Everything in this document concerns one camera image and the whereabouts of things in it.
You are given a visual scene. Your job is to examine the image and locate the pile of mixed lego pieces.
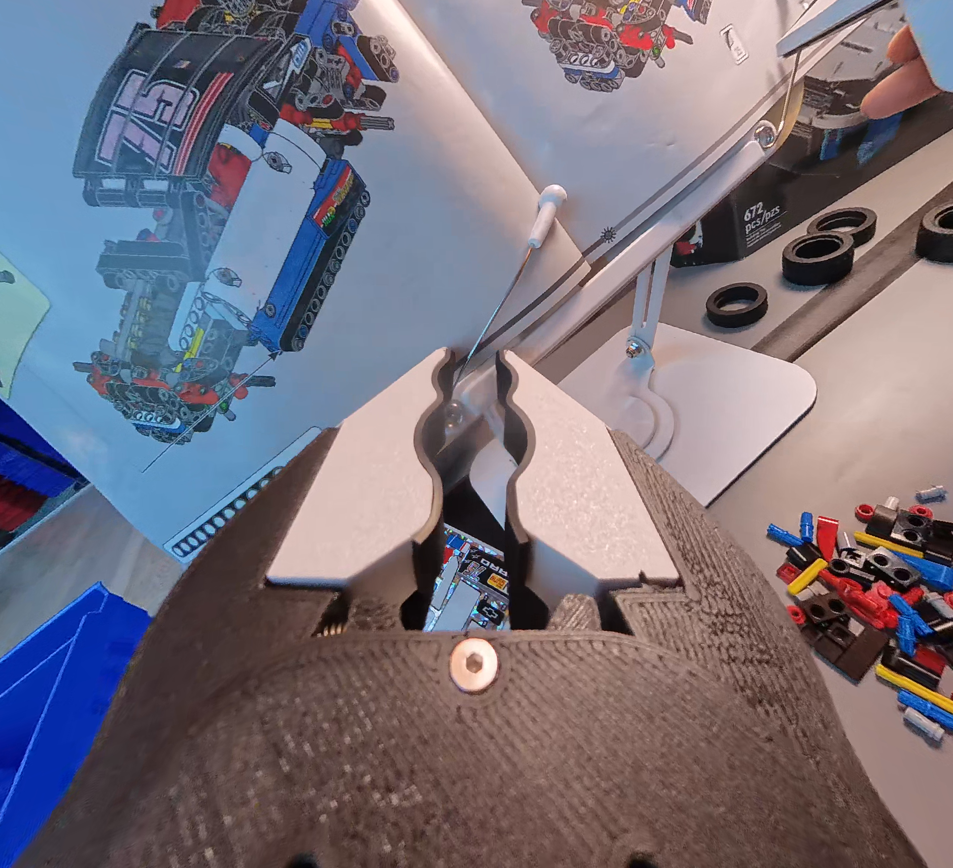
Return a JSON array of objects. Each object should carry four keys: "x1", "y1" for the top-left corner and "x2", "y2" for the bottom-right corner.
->
[{"x1": 767, "y1": 484, "x2": 953, "y2": 744}]

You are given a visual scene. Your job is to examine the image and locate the lego instruction booklet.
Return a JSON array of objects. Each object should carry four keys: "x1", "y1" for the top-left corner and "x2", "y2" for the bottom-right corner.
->
[{"x1": 0, "y1": 0, "x2": 868, "y2": 567}]

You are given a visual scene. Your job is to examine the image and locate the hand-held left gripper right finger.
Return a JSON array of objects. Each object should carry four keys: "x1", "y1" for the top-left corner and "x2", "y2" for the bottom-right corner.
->
[{"x1": 493, "y1": 349, "x2": 681, "y2": 634}]

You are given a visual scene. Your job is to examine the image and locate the holographic sticker sheet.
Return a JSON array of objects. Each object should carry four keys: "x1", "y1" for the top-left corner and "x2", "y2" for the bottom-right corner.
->
[{"x1": 423, "y1": 522, "x2": 512, "y2": 634}]

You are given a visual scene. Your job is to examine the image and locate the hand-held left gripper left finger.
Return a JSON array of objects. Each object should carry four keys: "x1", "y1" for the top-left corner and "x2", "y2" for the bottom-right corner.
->
[{"x1": 263, "y1": 347, "x2": 457, "y2": 634}]

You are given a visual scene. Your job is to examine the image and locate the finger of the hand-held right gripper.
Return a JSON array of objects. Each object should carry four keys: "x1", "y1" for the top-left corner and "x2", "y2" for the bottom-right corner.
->
[
  {"x1": 897, "y1": 0, "x2": 953, "y2": 95},
  {"x1": 776, "y1": 0, "x2": 953, "y2": 58}
]

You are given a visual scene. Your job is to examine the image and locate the stack of blue red bins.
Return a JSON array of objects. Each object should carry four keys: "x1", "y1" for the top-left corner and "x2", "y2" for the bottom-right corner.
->
[{"x1": 0, "y1": 399, "x2": 88, "y2": 549}]

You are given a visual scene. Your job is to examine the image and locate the black lego box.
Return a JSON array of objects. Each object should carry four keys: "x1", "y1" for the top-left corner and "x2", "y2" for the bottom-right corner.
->
[{"x1": 670, "y1": 27, "x2": 953, "y2": 269}]

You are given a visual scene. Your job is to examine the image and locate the white book stand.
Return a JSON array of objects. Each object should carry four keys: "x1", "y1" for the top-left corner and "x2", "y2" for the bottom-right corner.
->
[{"x1": 439, "y1": 0, "x2": 905, "y2": 509}]

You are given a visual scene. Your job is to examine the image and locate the person's right hand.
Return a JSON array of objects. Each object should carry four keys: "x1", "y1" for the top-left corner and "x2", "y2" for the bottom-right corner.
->
[{"x1": 860, "y1": 25, "x2": 941, "y2": 121}]

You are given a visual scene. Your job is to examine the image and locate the blue plastic bin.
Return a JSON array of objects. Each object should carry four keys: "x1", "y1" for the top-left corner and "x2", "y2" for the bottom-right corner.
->
[{"x1": 0, "y1": 581, "x2": 155, "y2": 868}]

